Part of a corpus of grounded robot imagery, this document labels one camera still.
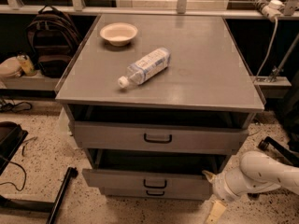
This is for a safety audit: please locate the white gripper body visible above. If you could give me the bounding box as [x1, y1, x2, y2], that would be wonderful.
[212, 170, 249, 203]

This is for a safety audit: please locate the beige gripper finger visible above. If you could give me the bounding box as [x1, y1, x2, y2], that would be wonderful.
[202, 170, 219, 184]
[205, 200, 227, 224]

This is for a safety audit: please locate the white power cable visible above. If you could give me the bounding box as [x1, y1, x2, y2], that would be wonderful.
[254, 16, 279, 79]

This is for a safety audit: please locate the grey metal shelf rail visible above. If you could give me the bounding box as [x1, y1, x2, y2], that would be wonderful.
[0, 4, 299, 21]

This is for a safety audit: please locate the black floor cable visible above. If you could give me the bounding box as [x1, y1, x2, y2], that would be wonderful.
[0, 154, 28, 192]

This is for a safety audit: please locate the grey top drawer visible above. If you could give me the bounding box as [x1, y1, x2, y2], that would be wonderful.
[72, 121, 249, 154]

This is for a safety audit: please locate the dark brown backpack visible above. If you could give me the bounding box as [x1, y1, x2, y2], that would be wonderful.
[26, 6, 82, 78]

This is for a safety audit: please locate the white power strip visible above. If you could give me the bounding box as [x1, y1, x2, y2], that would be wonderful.
[250, 0, 283, 22]

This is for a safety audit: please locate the clear plastic water bottle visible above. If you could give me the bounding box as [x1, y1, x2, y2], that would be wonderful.
[118, 48, 171, 89]

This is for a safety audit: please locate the black office chair base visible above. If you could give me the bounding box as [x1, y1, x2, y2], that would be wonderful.
[258, 136, 299, 167]

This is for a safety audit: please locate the yellow drink bottle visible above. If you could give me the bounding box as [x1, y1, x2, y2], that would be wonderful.
[17, 53, 36, 77]

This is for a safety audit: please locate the black stand leg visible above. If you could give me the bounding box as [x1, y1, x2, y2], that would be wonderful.
[0, 166, 78, 224]

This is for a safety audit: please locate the white plastic bag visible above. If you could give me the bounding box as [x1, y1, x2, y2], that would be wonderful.
[0, 57, 22, 78]

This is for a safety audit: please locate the white bowl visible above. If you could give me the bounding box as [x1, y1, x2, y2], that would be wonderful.
[100, 22, 138, 47]

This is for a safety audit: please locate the grey drawer cabinet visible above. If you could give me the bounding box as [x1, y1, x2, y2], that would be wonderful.
[54, 13, 266, 202]

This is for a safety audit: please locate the black cable bundle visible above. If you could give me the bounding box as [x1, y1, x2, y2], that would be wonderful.
[0, 97, 34, 114]

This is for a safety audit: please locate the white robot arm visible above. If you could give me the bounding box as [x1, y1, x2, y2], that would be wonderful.
[203, 151, 299, 224]

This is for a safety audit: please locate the black equipment case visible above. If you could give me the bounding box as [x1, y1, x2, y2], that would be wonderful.
[0, 121, 28, 174]

